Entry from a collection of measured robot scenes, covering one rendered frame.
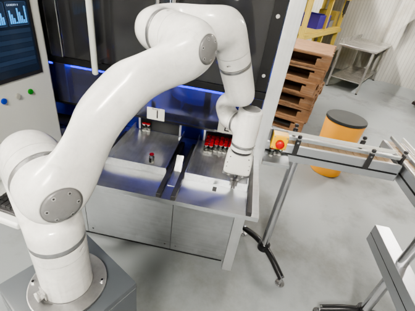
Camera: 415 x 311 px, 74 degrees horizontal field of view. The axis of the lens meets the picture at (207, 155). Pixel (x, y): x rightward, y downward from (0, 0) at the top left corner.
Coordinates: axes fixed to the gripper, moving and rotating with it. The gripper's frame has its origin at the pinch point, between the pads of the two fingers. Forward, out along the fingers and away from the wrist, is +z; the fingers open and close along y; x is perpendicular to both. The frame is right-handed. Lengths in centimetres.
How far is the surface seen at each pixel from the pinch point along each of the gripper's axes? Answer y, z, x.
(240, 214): -4.4, 4.5, 12.1
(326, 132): -88, 43, -172
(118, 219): 62, 66, -28
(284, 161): -23.6, 3.7, -30.5
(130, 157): 45.8, 4.4, -8.5
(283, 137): -18.9, -11.0, -26.9
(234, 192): -1.2, 4.3, 0.2
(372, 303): -88, 68, -11
